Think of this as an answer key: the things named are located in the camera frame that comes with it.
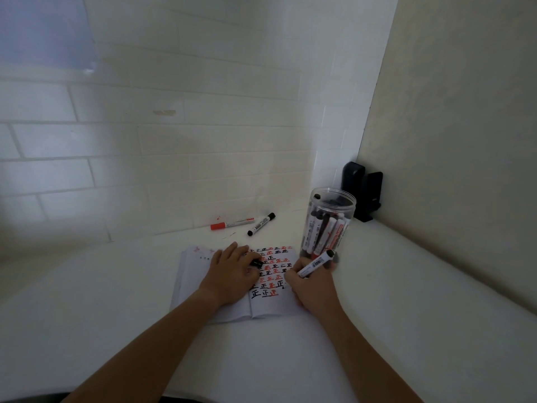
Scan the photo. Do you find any person's left hand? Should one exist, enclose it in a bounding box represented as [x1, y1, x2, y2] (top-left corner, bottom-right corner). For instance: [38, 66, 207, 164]
[197, 242, 263, 308]

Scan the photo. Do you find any person's right hand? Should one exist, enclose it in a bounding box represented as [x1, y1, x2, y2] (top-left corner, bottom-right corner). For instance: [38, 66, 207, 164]
[284, 256, 343, 318]

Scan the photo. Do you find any notebook with written characters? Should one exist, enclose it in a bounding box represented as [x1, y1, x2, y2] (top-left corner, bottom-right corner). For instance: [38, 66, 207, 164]
[169, 245, 312, 324]

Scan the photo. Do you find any person's left forearm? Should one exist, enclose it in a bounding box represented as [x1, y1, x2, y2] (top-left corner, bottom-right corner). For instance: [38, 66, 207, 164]
[60, 289, 224, 403]

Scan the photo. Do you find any person's right forearm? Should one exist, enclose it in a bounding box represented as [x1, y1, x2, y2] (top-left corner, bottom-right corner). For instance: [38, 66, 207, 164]
[311, 307, 425, 403]

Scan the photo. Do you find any black capped white marker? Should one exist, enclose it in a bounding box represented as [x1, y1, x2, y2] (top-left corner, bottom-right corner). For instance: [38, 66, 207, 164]
[247, 212, 276, 237]

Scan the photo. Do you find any red capped white marker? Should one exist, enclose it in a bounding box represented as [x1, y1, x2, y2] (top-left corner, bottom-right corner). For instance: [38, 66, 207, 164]
[210, 217, 256, 231]

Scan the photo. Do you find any bunch of markers in jar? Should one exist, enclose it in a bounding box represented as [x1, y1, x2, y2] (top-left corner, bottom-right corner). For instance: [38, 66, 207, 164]
[303, 196, 351, 260]

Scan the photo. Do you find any clear plastic jar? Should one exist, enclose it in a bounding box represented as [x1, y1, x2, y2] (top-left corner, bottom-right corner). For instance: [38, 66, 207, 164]
[301, 187, 357, 261]

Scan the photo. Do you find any black plastic device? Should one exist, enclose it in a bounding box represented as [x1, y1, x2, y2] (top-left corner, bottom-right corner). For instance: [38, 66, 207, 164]
[341, 161, 383, 223]

